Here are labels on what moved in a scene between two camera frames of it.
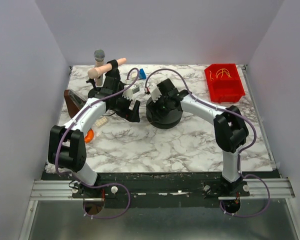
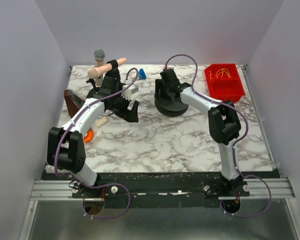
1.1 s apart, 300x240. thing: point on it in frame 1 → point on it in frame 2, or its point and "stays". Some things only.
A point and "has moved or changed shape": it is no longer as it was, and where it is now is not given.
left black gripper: [126, 109] stays
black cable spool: [171, 119] has moved or changed shape
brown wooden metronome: [74, 102] stays
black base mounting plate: [161, 189] stays
